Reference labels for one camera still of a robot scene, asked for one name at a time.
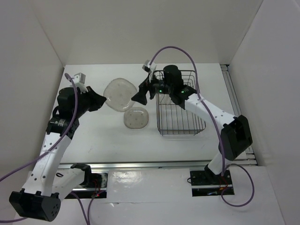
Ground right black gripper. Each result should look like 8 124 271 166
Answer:
131 71 173 105

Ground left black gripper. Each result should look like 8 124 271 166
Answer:
73 86 106 117

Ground clear plate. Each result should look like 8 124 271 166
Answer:
160 94 173 105
123 107 149 129
104 78 138 112

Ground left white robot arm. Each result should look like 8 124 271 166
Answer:
9 86 106 222

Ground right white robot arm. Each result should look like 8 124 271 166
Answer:
131 64 253 184

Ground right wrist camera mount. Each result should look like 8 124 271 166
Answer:
142 60 157 82

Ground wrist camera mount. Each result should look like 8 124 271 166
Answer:
142 60 157 82
72 73 88 93

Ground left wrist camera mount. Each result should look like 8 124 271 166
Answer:
72 73 88 93

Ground wire dish rack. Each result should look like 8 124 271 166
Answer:
154 69 206 135

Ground front aluminium rail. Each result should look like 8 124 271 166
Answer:
56 159 211 171

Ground aluminium rail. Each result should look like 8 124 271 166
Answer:
56 159 211 171
220 64 258 166

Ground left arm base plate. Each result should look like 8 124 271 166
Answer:
71 172 108 199

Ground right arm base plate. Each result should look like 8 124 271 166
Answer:
187 167 235 197

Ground right side aluminium rail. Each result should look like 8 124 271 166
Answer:
220 64 258 166

